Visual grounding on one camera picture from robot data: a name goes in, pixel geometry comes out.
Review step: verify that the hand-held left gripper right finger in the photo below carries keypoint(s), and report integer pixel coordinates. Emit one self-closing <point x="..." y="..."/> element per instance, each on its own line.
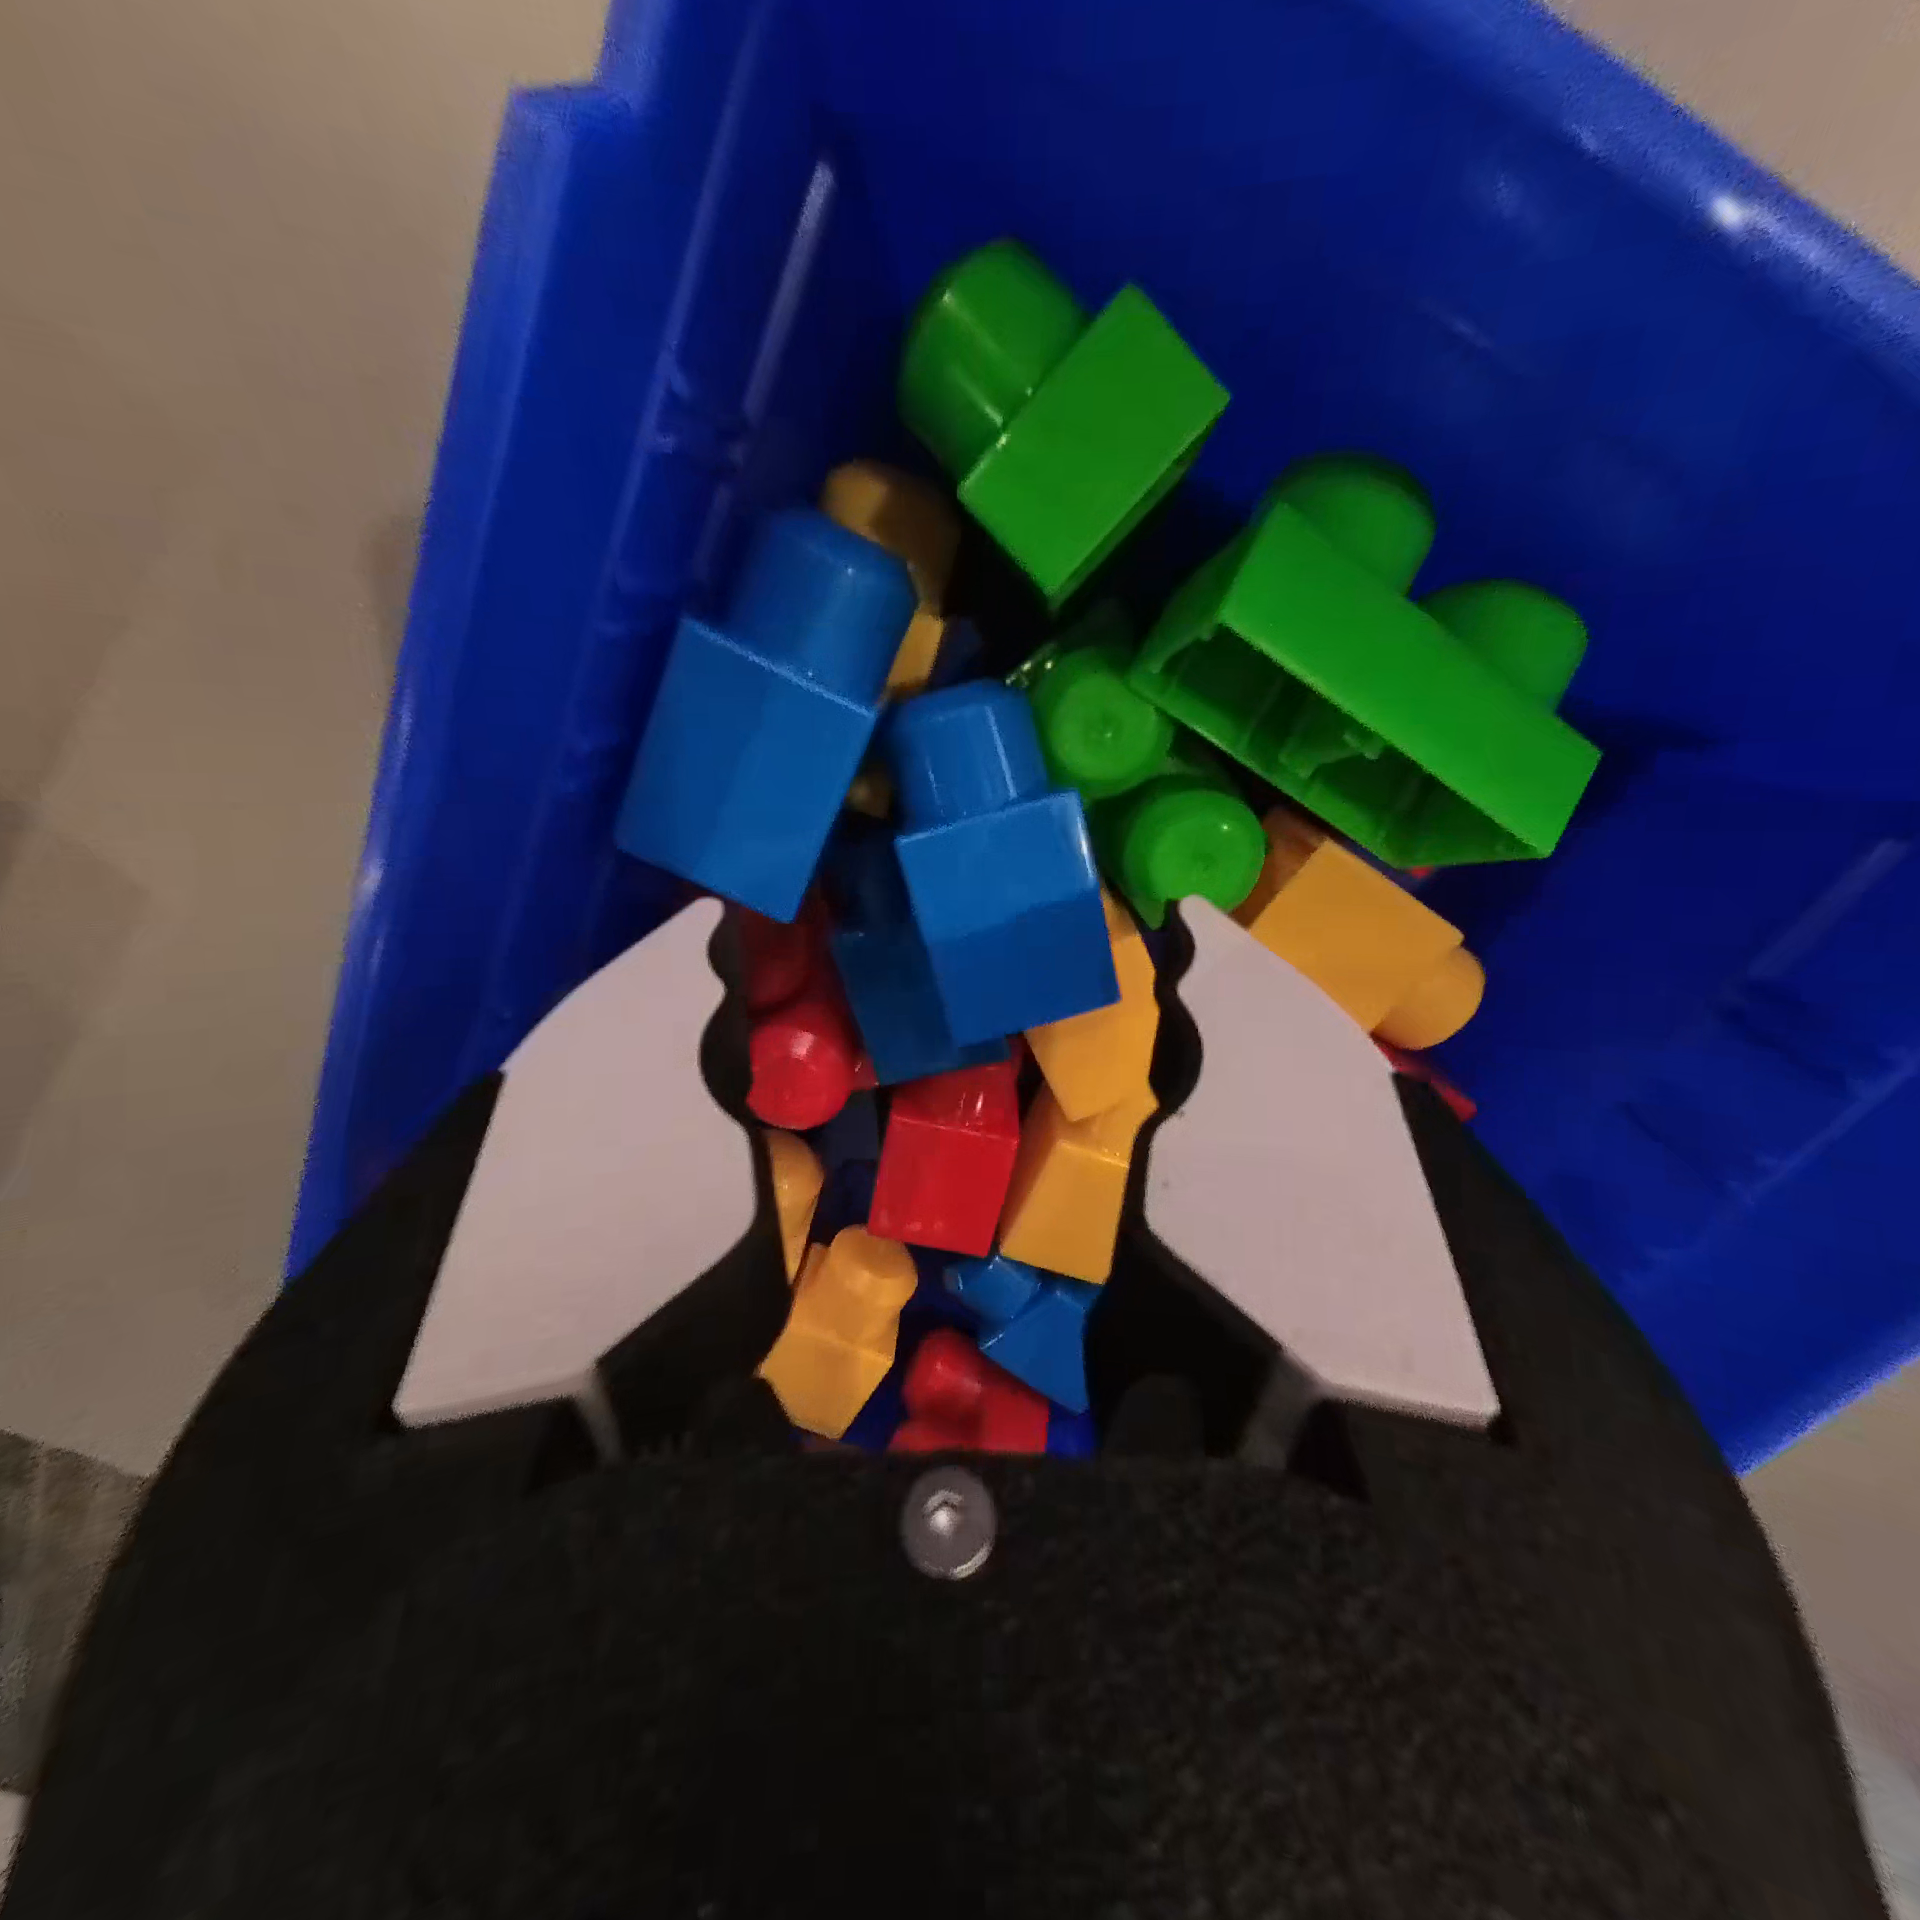
<point x="1307" y="1200"/>

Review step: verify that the pile of mixed toy blocks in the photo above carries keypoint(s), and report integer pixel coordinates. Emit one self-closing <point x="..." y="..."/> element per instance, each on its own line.
<point x="1350" y="706"/>

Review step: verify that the blue plastic storage bin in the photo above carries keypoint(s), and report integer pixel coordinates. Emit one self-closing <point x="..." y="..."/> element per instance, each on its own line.
<point x="1350" y="227"/>

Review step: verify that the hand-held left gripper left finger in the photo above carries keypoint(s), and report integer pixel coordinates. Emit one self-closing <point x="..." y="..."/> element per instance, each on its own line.
<point x="584" y="1200"/>

